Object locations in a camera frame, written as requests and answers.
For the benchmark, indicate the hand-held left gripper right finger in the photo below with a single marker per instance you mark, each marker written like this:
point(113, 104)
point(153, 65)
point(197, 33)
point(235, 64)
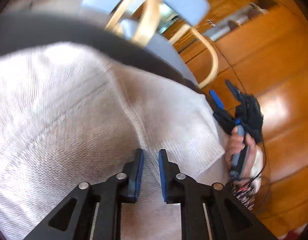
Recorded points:
point(162, 177)

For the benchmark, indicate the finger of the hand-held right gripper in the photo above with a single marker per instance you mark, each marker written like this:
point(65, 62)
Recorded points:
point(233, 91)
point(216, 100)

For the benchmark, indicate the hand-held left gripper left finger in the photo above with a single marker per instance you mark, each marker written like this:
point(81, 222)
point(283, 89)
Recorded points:
point(140, 175)

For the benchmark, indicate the beige knit sweater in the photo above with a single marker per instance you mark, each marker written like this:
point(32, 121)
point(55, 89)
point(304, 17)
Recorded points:
point(69, 105)

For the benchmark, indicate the person's right hand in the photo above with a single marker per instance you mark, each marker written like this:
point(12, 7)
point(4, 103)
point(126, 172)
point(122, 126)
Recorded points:
point(231, 145)

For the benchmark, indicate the wooden cabinet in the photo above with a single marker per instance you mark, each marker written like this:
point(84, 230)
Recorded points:
point(268, 42)

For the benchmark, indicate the grey upholstered wooden armchair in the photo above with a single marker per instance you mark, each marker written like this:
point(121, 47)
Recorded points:
point(184, 2)

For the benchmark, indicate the black leather ottoman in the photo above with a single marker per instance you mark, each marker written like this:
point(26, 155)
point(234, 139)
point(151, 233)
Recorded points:
point(69, 27)

